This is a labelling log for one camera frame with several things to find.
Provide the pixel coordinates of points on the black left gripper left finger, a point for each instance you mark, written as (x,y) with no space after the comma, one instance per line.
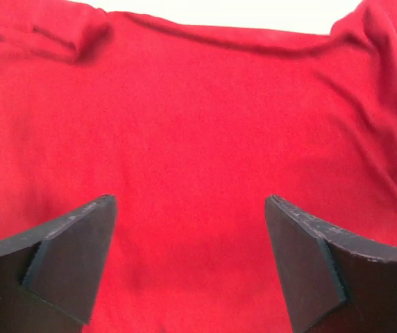
(50,274)

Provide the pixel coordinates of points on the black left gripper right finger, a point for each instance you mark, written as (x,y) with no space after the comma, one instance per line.
(333,280)

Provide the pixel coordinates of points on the dark red t shirt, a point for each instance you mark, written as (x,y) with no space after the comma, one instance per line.
(191,128)

